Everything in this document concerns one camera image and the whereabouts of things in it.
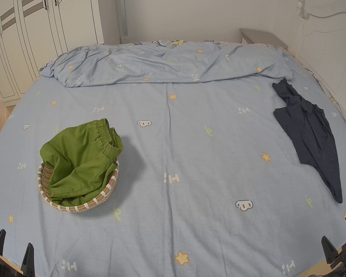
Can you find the white wardrobe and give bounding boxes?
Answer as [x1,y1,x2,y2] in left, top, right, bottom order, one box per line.
[0,0,104,107]

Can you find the green shorts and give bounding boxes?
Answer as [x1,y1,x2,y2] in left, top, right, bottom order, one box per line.
[40,118,124,206]

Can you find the white wall pipe duct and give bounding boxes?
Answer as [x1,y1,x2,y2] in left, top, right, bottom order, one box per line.
[115,0,129,43]

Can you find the dark blue garment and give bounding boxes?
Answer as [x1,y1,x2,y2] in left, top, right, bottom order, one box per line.
[272,78,343,204]

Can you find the grey bedside table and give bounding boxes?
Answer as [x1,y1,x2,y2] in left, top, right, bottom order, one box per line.
[239,28,289,50]

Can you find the bed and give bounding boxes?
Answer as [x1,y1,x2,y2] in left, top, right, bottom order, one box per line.
[0,0,346,277]

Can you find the pale blue quilt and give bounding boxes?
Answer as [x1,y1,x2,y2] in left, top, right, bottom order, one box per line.
[39,39,294,88]

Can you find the round woven basket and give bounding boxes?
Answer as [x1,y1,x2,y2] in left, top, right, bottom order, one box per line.
[37,159,120,213]

